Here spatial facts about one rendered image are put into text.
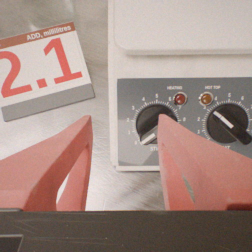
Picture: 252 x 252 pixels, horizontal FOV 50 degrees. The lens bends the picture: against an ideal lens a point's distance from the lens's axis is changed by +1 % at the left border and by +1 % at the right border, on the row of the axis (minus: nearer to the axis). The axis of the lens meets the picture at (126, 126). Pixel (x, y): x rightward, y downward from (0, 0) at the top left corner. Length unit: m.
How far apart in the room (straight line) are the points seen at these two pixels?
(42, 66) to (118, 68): 0.09
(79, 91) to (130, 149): 0.09
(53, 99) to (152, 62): 0.11
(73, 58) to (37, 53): 0.03
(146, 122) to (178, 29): 0.07
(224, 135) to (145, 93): 0.07
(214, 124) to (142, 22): 0.09
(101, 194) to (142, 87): 0.11
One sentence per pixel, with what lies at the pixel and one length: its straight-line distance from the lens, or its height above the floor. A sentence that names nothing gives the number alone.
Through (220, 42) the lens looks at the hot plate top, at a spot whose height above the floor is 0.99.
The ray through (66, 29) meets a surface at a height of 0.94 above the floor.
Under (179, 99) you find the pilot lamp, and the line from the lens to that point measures 0.21.
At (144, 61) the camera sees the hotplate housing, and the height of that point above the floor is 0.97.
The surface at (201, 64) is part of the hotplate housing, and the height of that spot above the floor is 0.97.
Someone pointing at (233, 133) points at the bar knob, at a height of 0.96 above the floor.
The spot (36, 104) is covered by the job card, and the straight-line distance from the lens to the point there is 0.27.
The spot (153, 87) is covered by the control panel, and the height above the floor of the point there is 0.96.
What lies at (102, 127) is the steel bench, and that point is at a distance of 0.26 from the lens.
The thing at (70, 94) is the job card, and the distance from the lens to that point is 0.27.
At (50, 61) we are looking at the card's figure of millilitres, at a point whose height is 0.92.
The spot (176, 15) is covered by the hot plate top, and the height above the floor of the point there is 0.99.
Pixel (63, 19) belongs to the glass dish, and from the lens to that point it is 0.31.
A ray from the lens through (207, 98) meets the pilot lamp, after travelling 0.21.
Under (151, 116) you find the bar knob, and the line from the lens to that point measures 0.21.
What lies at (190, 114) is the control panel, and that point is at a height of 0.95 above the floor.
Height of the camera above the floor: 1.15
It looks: 77 degrees down
